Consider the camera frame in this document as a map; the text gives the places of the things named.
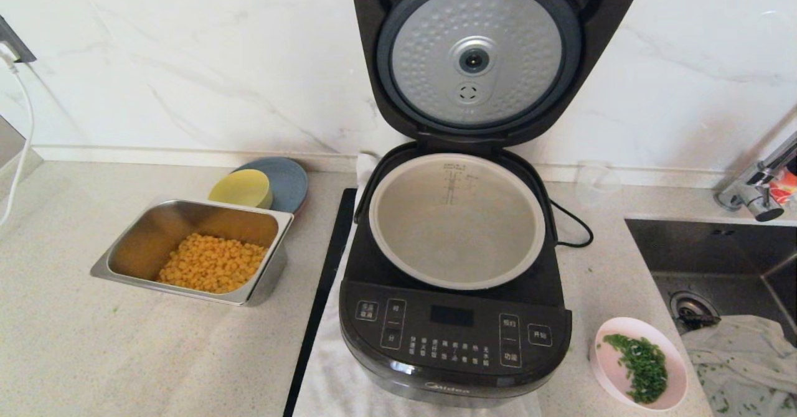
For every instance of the black rice cooker lid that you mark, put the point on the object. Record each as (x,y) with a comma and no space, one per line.
(479,93)

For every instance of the pink bowl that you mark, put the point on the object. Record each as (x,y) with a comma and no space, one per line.
(613,367)

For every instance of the chopped green scallions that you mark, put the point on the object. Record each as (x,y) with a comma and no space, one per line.
(644,367)

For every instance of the grey inner cooking pot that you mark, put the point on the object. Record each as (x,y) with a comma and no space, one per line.
(454,236)

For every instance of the yellow bowl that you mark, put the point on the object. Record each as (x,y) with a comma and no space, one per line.
(240,188)

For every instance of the blue grey plate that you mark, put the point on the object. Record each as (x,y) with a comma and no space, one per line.
(289,180)

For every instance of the white towel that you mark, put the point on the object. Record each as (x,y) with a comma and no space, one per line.
(330,373)

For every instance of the clear plastic measuring cup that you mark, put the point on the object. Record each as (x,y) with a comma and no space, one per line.
(598,183)

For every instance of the yellow corn kernels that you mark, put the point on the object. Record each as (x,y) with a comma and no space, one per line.
(212,264)

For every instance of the stainless steel tray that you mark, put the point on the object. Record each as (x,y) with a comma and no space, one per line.
(149,230)

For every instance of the metal sink drain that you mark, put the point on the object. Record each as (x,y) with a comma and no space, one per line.
(690,308)

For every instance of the chrome faucet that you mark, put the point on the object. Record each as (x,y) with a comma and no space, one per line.
(756,196)

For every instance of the white cloth with green bits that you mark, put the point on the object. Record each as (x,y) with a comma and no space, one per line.
(741,355)

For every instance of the red orange packet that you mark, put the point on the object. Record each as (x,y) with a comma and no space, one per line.
(784,190)

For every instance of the grey metal panel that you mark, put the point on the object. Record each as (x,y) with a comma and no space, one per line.
(9,149)

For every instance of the dark wall socket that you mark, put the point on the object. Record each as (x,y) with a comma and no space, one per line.
(15,43)

